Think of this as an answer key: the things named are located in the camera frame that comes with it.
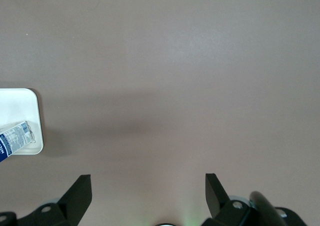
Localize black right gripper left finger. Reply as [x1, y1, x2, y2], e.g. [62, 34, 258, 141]
[15, 174, 93, 226]

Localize blue white milk carton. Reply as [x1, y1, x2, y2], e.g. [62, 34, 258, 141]
[0, 120, 38, 165]

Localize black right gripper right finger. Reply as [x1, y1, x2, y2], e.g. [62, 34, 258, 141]
[201, 173, 254, 226]

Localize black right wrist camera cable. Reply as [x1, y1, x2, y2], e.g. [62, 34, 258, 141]
[249, 190, 288, 226]

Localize white rectangular tray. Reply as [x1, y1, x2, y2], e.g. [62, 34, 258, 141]
[0, 87, 45, 157]

